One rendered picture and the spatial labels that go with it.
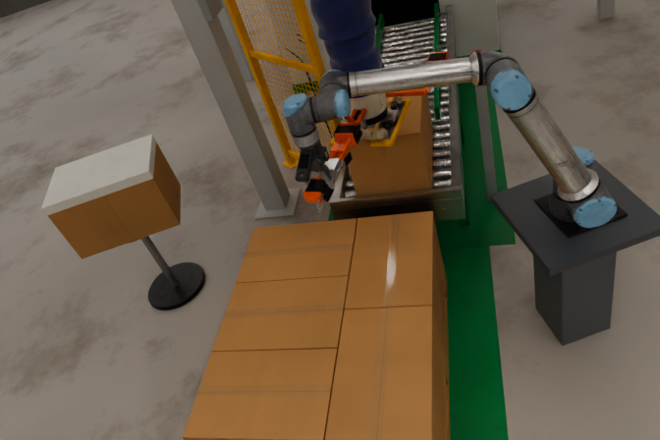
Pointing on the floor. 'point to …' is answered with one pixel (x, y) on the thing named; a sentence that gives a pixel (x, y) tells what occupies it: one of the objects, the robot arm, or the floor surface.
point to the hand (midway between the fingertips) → (320, 188)
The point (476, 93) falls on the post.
